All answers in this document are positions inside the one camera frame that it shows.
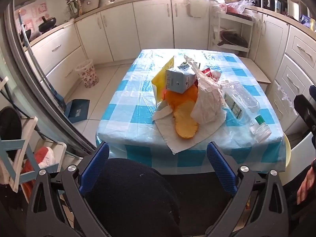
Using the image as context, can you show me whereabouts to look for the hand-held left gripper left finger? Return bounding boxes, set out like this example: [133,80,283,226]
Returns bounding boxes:
[25,142,110,237]

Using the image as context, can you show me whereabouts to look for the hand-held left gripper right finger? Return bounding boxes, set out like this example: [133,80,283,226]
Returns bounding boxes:
[206,141,293,237]

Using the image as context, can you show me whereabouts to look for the large white paper sheet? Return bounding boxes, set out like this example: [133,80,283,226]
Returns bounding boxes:
[158,109,228,155]

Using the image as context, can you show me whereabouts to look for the orange peel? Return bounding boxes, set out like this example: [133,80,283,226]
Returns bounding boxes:
[162,87,198,109]
[173,100,199,139]

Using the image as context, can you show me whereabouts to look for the clear plastic bottle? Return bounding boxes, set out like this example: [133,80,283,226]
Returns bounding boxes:
[222,80,266,126]

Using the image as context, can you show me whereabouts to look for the translucent white plastic bag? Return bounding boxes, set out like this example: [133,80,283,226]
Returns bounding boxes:
[184,55,224,125]

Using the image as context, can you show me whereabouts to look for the red white wrapper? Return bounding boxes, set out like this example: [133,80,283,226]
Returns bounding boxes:
[201,68,222,82]

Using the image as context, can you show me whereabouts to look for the grey milk carton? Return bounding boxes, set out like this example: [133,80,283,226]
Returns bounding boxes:
[165,62,199,94]

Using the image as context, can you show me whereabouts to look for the yellow snack packet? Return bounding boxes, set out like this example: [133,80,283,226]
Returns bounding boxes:
[151,57,176,102]

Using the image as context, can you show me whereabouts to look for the person's right hand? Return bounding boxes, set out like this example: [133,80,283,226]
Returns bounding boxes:
[297,163,316,204]

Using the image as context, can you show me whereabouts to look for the white drawer unit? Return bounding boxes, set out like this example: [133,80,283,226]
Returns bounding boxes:
[273,25,316,130]

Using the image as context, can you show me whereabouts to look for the person's left leg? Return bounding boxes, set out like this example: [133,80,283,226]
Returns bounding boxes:
[85,158,183,237]

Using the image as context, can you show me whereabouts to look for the person's leg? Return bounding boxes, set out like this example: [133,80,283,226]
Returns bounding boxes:
[281,164,316,237]
[85,158,183,237]

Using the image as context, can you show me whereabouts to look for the blue dustpan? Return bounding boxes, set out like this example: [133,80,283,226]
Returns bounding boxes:
[65,99,91,123]

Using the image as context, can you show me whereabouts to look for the blue box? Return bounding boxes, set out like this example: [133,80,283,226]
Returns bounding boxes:
[300,15,316,29]

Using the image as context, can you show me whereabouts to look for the blue checkered plastic tablecloth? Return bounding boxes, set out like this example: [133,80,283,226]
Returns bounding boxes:
[96,49,287,173]

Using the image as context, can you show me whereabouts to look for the floral wastebasket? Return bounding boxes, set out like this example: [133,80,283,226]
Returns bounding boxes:
[75,60,100,88]

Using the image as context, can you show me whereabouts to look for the white rack cart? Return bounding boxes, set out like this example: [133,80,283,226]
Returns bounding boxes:
[209,4,255,53]

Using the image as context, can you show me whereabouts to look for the black frying pan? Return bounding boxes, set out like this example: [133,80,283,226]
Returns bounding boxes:
[217,31,249,48]

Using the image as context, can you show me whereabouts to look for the person's right leg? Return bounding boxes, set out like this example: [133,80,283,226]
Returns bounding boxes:
[281,164,316,237]

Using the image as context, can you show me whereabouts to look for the black kettle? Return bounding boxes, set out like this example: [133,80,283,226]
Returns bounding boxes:
[263,0,282,12]

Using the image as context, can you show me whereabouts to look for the clear plastic bag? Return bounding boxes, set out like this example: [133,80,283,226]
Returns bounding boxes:
[226,0,255,15]

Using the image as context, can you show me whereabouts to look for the white red plastic bag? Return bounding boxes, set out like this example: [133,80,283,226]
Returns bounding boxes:
[212,0,228,13]

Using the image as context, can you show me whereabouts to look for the black wok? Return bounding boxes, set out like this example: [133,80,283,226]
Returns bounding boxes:
[38,16,58,33]

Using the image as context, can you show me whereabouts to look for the white kitchen cabinets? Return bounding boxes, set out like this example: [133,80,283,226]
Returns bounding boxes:
[25,0,290,86]

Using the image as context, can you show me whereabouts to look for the clear bag on drawer handle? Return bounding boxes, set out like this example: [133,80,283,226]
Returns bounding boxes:
[276,84,297,109]

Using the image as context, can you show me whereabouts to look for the blue white folding frame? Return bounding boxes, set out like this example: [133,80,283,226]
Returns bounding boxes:
[0,76,38,192]

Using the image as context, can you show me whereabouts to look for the grey door frame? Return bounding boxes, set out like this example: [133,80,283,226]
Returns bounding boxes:
[5,0,99,155]

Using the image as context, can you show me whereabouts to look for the wall utensil rack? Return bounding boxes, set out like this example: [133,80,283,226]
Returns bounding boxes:
[63,0,102,18]

